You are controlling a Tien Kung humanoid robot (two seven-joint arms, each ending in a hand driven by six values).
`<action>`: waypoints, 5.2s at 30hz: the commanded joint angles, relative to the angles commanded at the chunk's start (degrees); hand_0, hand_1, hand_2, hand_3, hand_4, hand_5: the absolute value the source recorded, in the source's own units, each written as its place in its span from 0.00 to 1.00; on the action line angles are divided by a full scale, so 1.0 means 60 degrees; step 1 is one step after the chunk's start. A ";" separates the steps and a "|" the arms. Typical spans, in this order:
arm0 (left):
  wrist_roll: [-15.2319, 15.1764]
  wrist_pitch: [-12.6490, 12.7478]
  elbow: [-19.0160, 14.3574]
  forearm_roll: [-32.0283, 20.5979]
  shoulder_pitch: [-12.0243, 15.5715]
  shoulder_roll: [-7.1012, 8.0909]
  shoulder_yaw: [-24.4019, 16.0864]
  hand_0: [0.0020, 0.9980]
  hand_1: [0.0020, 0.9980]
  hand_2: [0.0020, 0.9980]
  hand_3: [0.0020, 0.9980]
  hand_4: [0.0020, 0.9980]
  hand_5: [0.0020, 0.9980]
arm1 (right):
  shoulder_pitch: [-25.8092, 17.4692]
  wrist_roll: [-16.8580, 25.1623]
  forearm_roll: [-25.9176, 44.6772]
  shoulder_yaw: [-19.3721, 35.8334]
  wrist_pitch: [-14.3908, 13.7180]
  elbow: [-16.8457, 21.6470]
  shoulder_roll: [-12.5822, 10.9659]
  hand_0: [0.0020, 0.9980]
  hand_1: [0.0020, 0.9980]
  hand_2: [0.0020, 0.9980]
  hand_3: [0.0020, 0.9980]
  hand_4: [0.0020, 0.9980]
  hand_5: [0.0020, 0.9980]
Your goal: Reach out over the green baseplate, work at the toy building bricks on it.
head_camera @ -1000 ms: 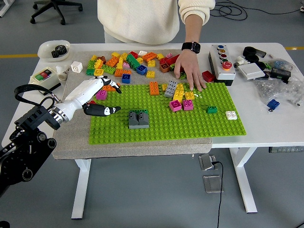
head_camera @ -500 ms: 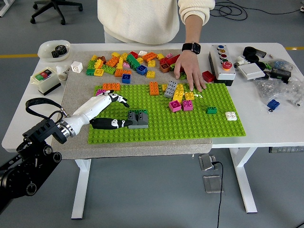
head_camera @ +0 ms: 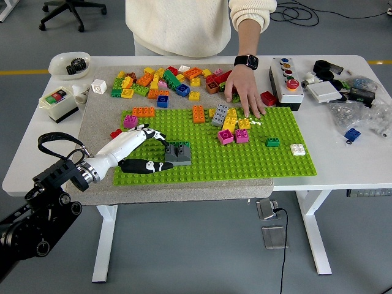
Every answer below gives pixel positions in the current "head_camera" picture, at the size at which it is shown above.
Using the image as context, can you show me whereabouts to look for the person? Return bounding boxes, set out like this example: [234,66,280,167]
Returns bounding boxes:
[125,0,278,58]

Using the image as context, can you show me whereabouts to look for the grey table control panel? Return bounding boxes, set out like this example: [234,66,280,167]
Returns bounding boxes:
[346,188,392,198]

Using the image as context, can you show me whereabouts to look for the black office chair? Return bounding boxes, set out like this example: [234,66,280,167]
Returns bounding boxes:
[39,0,108,33]

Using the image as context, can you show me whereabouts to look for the white plastic bowl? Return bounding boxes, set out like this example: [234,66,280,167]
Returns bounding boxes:
[48,51,92,81]

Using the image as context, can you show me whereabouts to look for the black gear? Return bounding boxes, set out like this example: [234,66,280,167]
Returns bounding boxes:
[66,58,87,75]

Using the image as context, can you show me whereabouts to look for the orange eight-stud toy brick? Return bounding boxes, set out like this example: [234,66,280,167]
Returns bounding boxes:
[131,106,156,118]

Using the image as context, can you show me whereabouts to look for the metal floor plate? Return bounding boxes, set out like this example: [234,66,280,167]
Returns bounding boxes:
[261,225,289,251]

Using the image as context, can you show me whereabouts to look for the long yellow toy brick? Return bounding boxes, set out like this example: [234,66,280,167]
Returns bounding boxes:
[222,107,238,134]

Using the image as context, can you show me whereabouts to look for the push-button control box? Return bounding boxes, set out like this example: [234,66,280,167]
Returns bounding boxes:
[268,56,304,111]

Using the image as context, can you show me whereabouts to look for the white switch plate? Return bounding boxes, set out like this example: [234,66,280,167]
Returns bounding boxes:
[306,81,343,104]

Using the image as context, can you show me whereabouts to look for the clear bag of screws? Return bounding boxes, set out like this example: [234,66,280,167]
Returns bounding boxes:
[327,97,392,138]

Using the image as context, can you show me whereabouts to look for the grey eight-stud toy brick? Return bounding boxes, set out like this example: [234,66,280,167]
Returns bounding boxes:
[164,158,192,167]
[211,103,230,128]

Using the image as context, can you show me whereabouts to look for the black power cord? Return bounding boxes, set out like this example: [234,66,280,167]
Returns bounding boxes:
[271,207,290,294]

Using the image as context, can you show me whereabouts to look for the white plastic tube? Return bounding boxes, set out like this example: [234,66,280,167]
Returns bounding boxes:
[72,84,92,105]

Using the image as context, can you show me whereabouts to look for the white four-stud toy brick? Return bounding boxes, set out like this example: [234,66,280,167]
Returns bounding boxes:
[290,143,307,157]

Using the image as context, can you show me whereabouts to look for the long dark green brick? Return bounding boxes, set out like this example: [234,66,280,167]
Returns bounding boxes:
[162,69,182,92]

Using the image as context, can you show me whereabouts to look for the metal floor socket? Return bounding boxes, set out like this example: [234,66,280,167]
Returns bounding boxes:
[255,197,280,221]

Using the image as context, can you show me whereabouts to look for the clear bag blue parts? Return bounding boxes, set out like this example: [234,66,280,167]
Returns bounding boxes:
[345,75,378,92]

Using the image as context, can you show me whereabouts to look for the white furniture frame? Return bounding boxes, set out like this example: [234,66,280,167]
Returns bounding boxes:
[0,0,21,23]

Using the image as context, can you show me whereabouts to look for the grey-brown mat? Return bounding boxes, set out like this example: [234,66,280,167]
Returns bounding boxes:
[66,63,274,206]

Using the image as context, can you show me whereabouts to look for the green toy baseplate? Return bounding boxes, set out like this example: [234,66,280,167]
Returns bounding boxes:
[112,106,318,187]

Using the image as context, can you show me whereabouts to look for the person's left hand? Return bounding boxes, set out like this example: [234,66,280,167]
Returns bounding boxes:
[224,64,267,119]

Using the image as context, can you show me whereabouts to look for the magenta toy brick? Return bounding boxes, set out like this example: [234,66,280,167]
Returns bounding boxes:
[234,128,249,144]
[122,115,139,129]
[217,129,235,145]

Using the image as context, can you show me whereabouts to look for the white green-red switch box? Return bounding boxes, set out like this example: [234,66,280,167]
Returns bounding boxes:
[39,85,80,124]

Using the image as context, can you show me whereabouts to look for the black wristwatch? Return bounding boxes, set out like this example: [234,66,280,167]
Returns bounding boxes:
[233,54,260,70]

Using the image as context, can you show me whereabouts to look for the grey sloped toy brick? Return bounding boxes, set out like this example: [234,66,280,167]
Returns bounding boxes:
[177,141,192,162]
[164,143,179,162]

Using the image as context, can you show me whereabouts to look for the black power adapter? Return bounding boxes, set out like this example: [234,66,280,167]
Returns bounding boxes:
[348,87,376,108]

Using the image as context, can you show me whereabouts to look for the white pipe fitting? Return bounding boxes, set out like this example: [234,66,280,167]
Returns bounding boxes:
[301,71,322,89]

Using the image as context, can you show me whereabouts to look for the long red toy brick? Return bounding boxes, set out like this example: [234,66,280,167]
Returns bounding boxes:
[214,70,233,86]

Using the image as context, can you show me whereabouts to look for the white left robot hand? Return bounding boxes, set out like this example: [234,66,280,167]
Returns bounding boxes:
[87,123,175,181]

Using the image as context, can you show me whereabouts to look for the white table leg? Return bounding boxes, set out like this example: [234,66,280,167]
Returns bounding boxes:
[91,204,119,283]
[295,189,333,276]

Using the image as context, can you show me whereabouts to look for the black floor cable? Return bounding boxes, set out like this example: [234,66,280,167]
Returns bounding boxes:
[271,0,392,27]

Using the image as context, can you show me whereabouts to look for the white cube toy brick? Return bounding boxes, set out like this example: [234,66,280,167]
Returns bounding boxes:
[91,78,108,94]

